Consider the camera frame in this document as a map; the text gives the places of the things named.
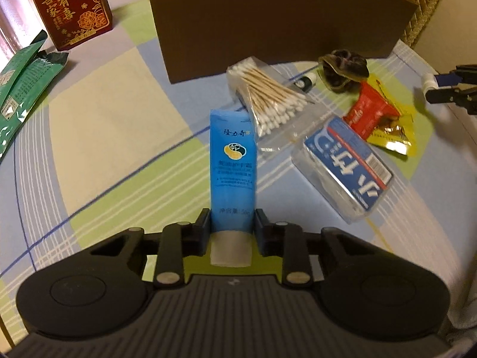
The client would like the yellow snack packet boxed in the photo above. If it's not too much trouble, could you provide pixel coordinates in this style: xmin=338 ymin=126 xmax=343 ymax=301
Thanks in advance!
xmin=363 ymin=75 xmax=420 ymax=157

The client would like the red snack packet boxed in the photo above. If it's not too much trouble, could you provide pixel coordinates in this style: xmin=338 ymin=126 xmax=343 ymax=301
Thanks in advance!
xmin=342 ymin=82 xmax=399 ymax=137

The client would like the red gift box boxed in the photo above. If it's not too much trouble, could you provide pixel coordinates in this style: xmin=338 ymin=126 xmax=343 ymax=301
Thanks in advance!
xmin=28 ymin=0 xmax=113 ymax=52

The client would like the cotton swab bag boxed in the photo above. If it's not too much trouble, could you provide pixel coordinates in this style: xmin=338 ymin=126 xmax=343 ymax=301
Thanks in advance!
xmin=227 ymin=56 xmax=325 ymax=153

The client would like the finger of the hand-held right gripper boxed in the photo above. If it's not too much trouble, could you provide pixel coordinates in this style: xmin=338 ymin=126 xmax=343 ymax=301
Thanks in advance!
xmin=435 ymin=65 xmax=477 ymax=86
xmin=426 ymin=84 xmax=477 ymax=116

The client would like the brown cardboard box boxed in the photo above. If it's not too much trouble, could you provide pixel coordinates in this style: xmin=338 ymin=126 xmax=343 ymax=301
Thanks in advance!
xmin=146 ymin=0 xmax=419 ymax=84

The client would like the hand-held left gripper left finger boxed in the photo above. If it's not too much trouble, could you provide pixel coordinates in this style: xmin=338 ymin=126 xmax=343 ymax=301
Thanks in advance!
xmin=90 ymin=208 xmax=212 ymax=288

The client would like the small white bottle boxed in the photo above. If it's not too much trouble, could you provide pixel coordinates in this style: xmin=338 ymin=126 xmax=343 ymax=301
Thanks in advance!
xmin=292 ymin=74 xmax=317 ymax=91

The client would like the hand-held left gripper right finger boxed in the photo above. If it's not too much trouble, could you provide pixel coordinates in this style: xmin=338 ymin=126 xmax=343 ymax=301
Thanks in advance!
xmin=253 ymin=209 xmax=377 ymax=288

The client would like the dark green foil packet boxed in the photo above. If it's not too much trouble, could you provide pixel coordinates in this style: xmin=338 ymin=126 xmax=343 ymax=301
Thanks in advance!
xmin=0 ymin=50 xmax=69 ymax=161

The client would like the clear plastic box blue label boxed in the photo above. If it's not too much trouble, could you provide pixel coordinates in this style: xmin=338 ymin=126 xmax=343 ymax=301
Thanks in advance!
xmin=291 ymin=115 xmax=395 ymax=225

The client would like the dark velvet scrunchie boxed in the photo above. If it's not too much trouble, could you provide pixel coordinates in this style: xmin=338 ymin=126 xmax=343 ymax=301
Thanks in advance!
xmin=318 ymin=49 xmax=370 ymax=92

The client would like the blue hand cream tube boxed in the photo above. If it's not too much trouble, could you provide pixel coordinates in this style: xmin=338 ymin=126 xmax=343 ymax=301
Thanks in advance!
xmin=209 ymin=109 xmax=258 ymax=267

